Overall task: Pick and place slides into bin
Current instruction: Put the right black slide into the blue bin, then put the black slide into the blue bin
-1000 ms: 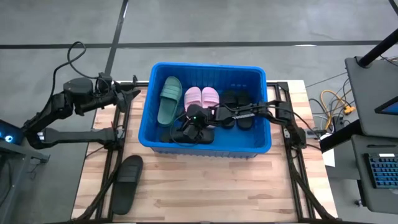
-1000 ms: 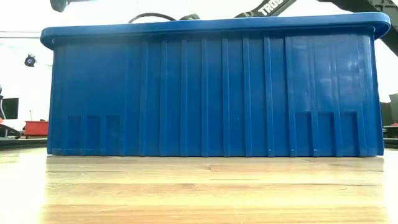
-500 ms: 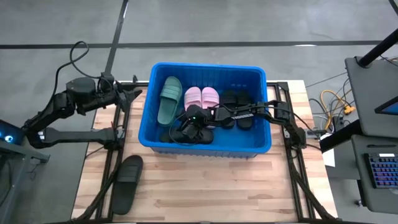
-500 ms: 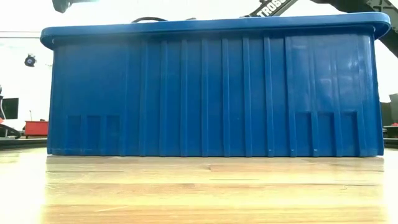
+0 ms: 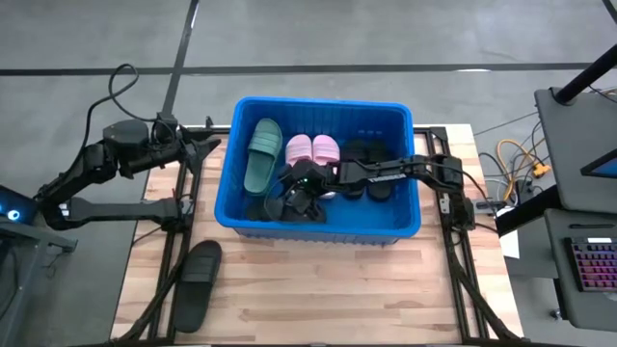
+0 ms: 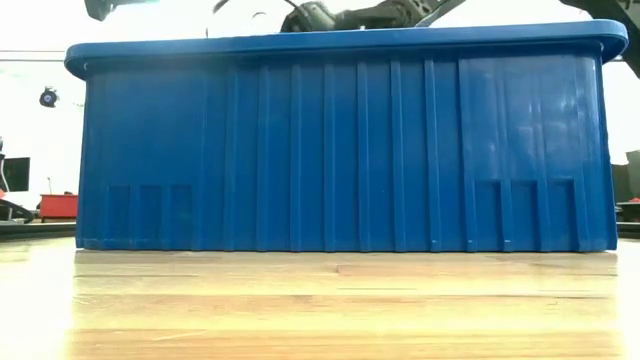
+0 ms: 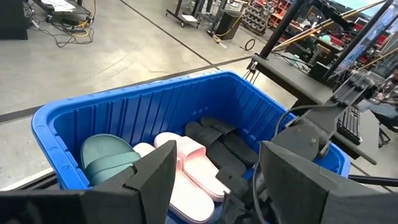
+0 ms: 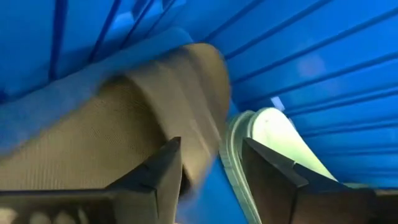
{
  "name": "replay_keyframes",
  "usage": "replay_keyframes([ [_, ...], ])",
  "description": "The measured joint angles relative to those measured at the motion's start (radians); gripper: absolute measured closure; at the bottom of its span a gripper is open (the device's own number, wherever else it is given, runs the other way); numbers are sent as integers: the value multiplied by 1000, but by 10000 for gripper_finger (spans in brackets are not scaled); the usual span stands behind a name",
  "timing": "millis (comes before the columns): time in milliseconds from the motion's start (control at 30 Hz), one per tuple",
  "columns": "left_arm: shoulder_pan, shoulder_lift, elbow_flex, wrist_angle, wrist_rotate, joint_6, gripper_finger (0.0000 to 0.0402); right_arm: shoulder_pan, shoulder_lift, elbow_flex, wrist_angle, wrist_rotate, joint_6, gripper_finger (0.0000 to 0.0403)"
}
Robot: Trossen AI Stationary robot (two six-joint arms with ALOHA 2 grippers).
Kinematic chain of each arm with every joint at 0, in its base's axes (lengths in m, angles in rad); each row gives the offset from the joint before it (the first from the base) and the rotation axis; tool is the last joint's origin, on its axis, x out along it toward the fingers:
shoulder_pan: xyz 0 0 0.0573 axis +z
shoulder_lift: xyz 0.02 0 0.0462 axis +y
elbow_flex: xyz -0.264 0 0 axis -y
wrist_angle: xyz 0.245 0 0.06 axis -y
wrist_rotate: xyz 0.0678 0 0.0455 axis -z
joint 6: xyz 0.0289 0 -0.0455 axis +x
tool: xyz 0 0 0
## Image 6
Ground blue plastic bin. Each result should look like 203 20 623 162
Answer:
63 19 630 253

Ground red box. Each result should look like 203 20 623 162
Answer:
39 193 79 222

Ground black monitor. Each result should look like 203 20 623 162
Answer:
0 156 31 194

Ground dark grey cabinet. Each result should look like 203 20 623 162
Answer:
612 149 640 204

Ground round black wall device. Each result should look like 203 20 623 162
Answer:
38 85 61 109

